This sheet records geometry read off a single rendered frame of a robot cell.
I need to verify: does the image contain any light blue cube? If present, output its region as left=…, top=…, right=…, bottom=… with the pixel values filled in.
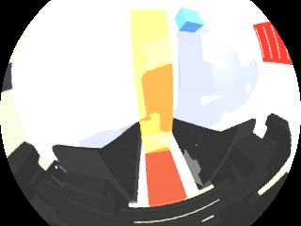
left=174, top=8, right=203, bottom=33

